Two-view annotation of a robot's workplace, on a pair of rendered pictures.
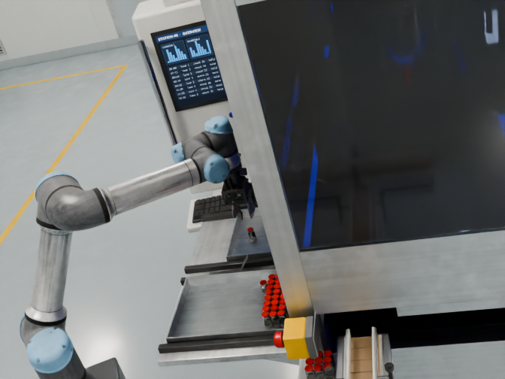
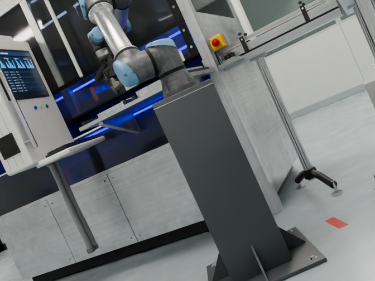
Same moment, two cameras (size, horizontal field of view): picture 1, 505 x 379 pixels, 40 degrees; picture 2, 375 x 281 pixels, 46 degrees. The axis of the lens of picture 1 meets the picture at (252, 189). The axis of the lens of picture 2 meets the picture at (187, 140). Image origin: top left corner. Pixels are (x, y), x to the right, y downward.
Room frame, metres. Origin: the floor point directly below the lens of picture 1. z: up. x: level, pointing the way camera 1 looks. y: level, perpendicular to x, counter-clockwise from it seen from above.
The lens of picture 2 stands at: (1.24, 2.44, 0.68)
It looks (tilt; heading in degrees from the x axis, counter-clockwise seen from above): 3 degrees down; 279
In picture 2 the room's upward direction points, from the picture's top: 24 degrees counter-clockwise
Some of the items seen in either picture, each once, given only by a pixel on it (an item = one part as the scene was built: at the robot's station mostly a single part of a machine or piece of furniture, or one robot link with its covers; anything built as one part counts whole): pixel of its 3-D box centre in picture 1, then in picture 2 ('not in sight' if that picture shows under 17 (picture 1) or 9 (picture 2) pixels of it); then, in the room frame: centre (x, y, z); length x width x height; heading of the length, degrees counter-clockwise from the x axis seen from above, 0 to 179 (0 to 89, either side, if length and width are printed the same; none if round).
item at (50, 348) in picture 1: (54, 357); (163, 56); (1.46, 0.65, 0.96); 0.13 x 0.12 x 0.14; 22
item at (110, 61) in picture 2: (234, 182); (110, 66); (1.83, 0.05, 1.12); 0.09 x 0.08 x 0.12; 164
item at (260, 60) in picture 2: not in sight; (285, 117); (1.06, -0.11, 0.46); 0.09 x 0.09 x 0.77; 74
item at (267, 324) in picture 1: (270, 300); not in sight; (1.51, 0.04, 0.90); 0.18 x 0.02 x 0.05; 164
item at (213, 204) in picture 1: (243, 200); (73, 145); (2.21, 0.04, 0.82); 0.40 x 0.14 x 0.02; 82
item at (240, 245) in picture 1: (283, 230); (131, 103); (1.83, -0.06, 0.90); 0.34 x 0.26 x 0.04; 74
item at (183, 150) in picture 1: (194, 153); (100, 34); (1.78, 0.13, 1.28); 0.11 x 0.11 x 0.08; 22
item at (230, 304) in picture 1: (233, 305); (171, 81); (1.54, 0.14, 0.90); 0.34 x 0.26 x 0.04; 74
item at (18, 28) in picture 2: not in sight; (14, 62); (2.51, -0.36, 1.51); 0.49 x 0.01 x 0.59; 164
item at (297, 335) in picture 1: (300, 338); (218, 42); (1.23, -0.01, 1.00); 0.08 x 0.07 x 0.07; 74
